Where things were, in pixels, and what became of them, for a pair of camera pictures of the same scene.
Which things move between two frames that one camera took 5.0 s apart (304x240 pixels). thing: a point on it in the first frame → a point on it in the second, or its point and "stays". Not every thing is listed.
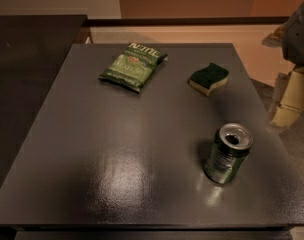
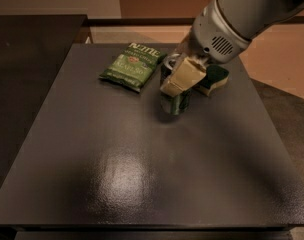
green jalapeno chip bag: [135, 66] stays
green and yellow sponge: [208, 79] stays
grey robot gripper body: [299, 37] → [214, 34]
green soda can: [231, 144] → [177, 104]
